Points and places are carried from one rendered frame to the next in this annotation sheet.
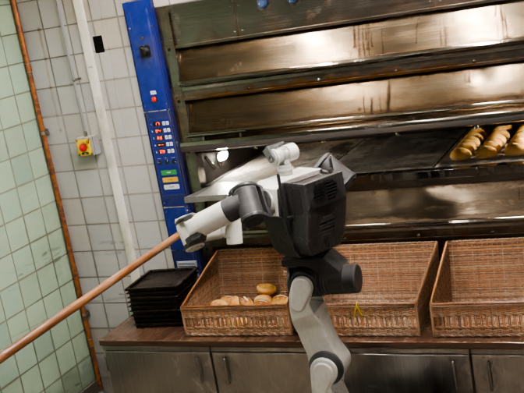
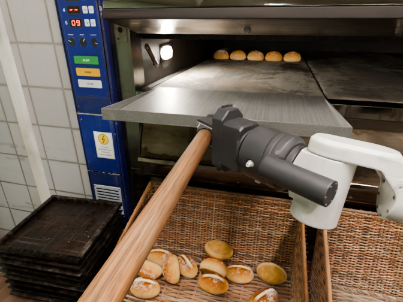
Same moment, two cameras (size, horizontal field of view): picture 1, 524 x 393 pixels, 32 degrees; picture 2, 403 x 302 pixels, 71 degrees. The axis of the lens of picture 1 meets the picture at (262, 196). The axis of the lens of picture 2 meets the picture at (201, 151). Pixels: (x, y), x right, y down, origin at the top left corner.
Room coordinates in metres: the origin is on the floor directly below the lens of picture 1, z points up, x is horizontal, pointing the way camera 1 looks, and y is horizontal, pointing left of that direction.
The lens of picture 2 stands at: (3.59, 0.25, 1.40)
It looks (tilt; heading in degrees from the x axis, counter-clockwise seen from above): 25 degrees down; 350
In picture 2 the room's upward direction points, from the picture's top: straight up
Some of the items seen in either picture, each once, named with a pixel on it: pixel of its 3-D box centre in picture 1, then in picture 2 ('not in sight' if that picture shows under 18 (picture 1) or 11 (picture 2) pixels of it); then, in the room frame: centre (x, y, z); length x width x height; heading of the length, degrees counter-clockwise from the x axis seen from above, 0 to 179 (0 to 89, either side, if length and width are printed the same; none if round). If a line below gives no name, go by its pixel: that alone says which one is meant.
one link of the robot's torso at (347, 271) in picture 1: (323, 272); not in sight; (3.39, -0.18, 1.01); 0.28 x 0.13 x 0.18; 66
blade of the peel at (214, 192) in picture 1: (250, 186); (227, 102); (4.32, 0.04, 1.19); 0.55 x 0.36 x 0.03; 66
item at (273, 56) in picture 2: not in sight; (273, 56); (5.22, -0.48, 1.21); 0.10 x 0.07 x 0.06; 68
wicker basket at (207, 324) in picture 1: (252, 289); (206, 269); (4.19, 0.12, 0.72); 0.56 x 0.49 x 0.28; 66
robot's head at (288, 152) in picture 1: (284, 157); not in sight; (3.44, -0.11, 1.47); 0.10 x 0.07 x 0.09; 127
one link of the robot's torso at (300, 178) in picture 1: (302, 209); not in sight; (3.39, -0.14, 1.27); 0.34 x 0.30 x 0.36; 127
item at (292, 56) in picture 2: not in sight; (292, 56); (5.18, -0.58, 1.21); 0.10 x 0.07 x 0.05; 67
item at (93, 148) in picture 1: (87, 145); not in sight; (4.78, 0.86, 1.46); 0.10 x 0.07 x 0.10; 65
